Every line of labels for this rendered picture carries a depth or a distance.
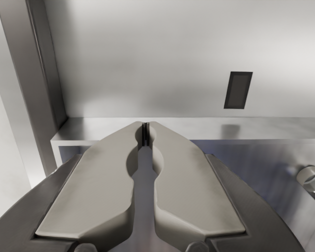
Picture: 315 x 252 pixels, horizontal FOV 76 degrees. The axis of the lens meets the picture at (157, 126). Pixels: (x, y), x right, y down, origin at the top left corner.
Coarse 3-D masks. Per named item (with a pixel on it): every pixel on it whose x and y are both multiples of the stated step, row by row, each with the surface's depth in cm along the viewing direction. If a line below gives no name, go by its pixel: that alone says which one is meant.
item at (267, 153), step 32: (64, 128) 14; (96, 128) 14; (192, 128) 15; (224, 128) 15; (256, 128) 15; (288, 128) 15; (64, 160) 14; (224, 160) 18; (256, 160) 18; (288, 160) 19; (288, 192) 21; (288, 224) 23
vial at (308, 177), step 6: (306, 168) 19; (312, 168) 19; (300, 174) 19; (306, 174) 18; (312, 174) 18; (300, 180) 19; (306, 180) 18; (312, 180) 18; (306, 186) 18; (312, 186) 18; (312, 192) 17
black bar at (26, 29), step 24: (0, 0) 11; (24, 0) 11; (24, 24) 11; (24, 48) 12; (48, 48) 13; (24, 72) 12; (48, 72) 13; (24, 96) 13; (48, 96) 13; (48, 120) 14; (48, 144) 15; (48, 168) 16
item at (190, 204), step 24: (168, 144) 10; (192, 144) 10; (168, 168) 8; (192, 168) 8; (168, 192) 7; (192, 192) 7; (216, 192) 7; (168, 216) 7; (192, 216) 6; (216, 216) 6; (168, 240) 7; (192, 240) 6
